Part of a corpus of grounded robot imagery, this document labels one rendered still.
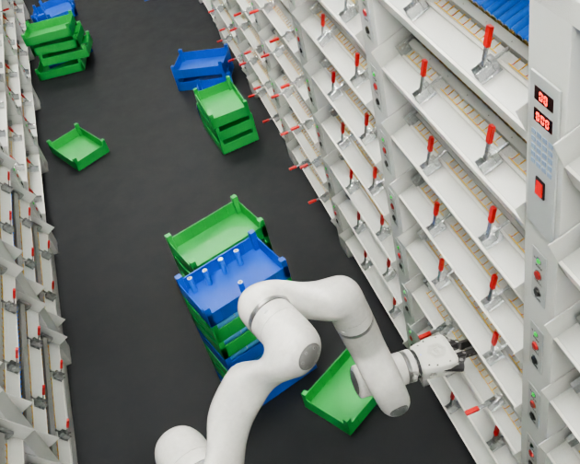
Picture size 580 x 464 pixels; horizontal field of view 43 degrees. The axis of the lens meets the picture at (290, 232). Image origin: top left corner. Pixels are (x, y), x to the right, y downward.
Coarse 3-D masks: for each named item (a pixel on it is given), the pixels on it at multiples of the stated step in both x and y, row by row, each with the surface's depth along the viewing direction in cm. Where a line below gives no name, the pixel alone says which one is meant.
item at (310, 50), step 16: (288, 0) 236; (304, 0) 229; (304, 32) 235; (304, 48) 240; (320, 96) 252; (320, 128) 261; (336, 192) 280; (336, 208) 289; (336, 224) 302; (352, 256) 303
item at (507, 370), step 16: (416, 224) 202; (400, 240) 204; (416, 240) 206; (416, 256) 203; (432, 256) 200; (432, 272) 197; (448, 272) 191; (448, 288) 191; (464, 288) 188; (448, 304) 188; (464, 304) 186; (464, 320) 183; (480, 320) 181; (480, 336) 178; (496, 336) 167; (480, 352) 176; (496, 352) 171; (512, 352) 172; (496, 368) 172; (512, 368) 169; (512, 384) 167; (512, 400) 165
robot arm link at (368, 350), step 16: (368, 336) 166; (352, 352) 171; (368, 352) 170; (384, 352) 173; (368, 368) 173; (384, 368) 172; (368, 384) 173; (384, 384) 173; (400, 384) 174; (384, 400) 174; (400, 400) 176
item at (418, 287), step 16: (416, 288) 219; (432, 304) 213; (432, 320) 210; (448, 336) 204; (480, 368) 194; (480, 384) 191; (496, 416) 184; (512, 416) 182; (512, 432) 180; (512, 448) 178
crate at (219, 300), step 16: (256, 240) 244; (224, 256) 241; (256, 256) 244; (272, 256) 239; (192, 272) 237; (208, 272) 241; (240, 272) 240; (256, 272) 239; (272, 272) 237; (288, 272) 233; (208, 288) 237; (224, 288) 236; (192, 304) 231; (208, 304) 232; (224, 304) 231; (208, 320) 223
